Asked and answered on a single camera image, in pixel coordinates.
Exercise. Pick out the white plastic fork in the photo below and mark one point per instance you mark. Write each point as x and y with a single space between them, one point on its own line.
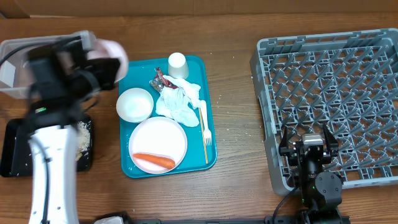
207 132

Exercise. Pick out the white bowl with rice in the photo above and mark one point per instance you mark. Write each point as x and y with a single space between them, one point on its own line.
135 105

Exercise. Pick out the orange carrot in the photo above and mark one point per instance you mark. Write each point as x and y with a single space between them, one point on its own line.
157 160

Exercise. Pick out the red snack wrapper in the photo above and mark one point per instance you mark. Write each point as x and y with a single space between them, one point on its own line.
159 82

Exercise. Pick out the black plastic tray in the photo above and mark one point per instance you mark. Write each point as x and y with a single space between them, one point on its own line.
16 157

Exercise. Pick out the pink bowl with peanuts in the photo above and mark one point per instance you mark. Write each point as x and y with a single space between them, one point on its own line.
111 49

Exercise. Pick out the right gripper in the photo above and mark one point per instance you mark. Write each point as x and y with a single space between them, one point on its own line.
333 147

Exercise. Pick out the clear plastic bin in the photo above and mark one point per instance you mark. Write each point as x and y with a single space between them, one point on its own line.
16 77

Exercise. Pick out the white paper cup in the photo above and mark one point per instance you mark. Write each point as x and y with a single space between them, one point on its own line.
177 66

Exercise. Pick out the large white tissue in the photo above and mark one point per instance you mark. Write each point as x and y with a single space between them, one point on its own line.
173 104

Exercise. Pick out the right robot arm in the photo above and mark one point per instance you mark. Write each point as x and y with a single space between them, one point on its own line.
320 189

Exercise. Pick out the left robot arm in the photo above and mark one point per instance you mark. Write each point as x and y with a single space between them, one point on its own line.
66 72

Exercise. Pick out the grey dishwasher rack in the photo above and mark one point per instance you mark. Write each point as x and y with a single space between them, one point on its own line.
346 80

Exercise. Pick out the small crumpled white tissue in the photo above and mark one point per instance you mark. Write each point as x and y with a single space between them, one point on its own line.
191 90

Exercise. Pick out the teal serving tray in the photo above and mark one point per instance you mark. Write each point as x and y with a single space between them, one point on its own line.
198 157

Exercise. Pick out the white round plate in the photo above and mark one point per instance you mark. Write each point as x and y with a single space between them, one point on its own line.
158 136

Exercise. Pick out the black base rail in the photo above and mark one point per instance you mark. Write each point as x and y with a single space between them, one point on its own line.
123 217

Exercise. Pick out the rice and peanut pile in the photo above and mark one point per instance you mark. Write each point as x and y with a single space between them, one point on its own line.
83 140

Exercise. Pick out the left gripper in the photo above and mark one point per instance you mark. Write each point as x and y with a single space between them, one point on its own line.
108 73

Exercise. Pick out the wooden chopstick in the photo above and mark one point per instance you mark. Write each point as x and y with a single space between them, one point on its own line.
203 136

